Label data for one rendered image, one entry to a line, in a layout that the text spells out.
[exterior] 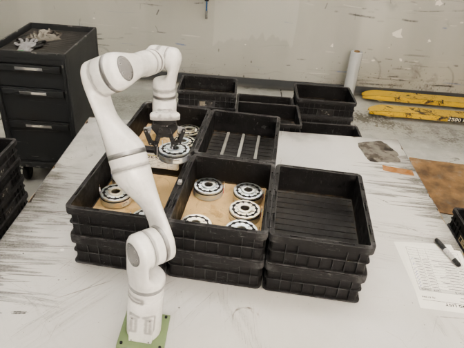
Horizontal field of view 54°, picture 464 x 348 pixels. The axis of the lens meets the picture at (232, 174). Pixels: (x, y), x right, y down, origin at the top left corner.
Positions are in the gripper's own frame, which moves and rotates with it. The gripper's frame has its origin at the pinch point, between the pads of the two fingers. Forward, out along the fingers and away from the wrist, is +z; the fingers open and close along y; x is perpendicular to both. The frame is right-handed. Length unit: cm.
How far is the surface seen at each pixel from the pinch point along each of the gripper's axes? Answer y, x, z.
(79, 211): 25.0, 21.7, 8.2
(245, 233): -21.5, 35.3, 7.8
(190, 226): -6.3, 30.8, 8.2
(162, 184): 0.8, -5.5, 16.2
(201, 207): -11.8, 9.4, 16.6
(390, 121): -213, -226, 90
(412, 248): -87, 21, 29
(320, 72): -165, -298, 66
